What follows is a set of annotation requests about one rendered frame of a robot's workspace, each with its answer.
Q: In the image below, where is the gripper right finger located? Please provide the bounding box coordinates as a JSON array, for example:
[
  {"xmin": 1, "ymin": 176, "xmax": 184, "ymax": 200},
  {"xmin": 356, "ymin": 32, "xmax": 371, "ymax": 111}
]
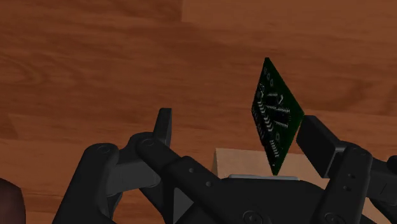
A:
[{"xmin": 295, "ymin": 115, "xmax": 397, "ymax": 224}]

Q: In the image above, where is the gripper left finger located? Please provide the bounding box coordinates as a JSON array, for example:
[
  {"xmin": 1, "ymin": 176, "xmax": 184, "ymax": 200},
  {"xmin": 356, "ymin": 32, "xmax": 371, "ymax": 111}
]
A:
[{"xmin": 52, "ymin": 107, "xmax": 225, "ymax": 224}]

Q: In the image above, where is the green circuit board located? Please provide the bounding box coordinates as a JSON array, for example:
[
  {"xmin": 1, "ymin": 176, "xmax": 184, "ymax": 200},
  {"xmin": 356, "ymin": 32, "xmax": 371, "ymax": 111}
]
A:
[{"xmin": 251, "ymin": 57, "xmax": 305, "ymax": 177}]

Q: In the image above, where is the dark brown rounded object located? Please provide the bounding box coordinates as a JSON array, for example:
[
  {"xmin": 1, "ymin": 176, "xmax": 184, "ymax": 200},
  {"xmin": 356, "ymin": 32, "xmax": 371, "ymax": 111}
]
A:
[{"xmin": 0, "ymin": 178, "xmax": 27, "ymax": 224}]

